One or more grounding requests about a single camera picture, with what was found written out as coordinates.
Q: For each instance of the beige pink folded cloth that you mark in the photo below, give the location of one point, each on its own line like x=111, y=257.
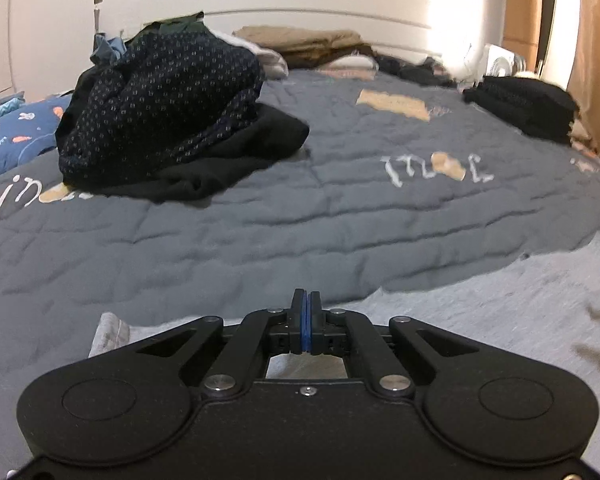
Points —
x=352, y=65

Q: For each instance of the teal chevron cloth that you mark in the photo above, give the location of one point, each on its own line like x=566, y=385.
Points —
x=0, y=110

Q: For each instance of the folded brown and beige clothes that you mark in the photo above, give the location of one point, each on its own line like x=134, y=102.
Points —
x=310, y=42

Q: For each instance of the black upright panel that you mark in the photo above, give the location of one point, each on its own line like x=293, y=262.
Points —
x=547, y=20

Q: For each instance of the white fan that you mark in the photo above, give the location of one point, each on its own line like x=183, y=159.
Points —
x=500, y=62

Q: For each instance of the white bed headboard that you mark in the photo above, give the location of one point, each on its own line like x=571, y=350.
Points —
x=305, y=10

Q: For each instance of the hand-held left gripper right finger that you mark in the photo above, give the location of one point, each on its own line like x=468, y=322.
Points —
x=314, y=330

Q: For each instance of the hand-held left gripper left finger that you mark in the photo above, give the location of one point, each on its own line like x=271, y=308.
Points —
x=297, y=330

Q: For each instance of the white folded garment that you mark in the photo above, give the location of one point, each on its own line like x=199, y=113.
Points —
x=272, y=62

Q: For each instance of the tan curtain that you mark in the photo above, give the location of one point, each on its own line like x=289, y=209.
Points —
x=595, y=35

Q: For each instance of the navy dotted garment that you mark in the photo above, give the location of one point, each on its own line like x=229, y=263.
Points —
x=165, y=100

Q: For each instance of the grey t-shirt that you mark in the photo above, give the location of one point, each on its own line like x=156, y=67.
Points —
x=480, y=310

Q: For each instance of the black garment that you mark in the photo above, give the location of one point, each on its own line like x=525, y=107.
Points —
x=240, y=160

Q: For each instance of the blue denim garment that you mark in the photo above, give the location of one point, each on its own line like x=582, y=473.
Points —
x=107, y=50

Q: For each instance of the dark green garment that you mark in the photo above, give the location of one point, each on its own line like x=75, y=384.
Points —
x=180, y=22

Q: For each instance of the pile of dark clothes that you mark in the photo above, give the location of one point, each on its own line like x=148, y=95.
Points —
x=415, y=72

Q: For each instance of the grey quilted fish-print blanket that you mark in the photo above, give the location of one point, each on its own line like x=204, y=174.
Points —
x=230, y=240

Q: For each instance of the blue carrot-print pillow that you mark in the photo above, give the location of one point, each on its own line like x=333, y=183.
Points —
x=15, y=130

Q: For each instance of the stack of black folded clothes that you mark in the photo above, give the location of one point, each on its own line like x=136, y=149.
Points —
x=525, y=105

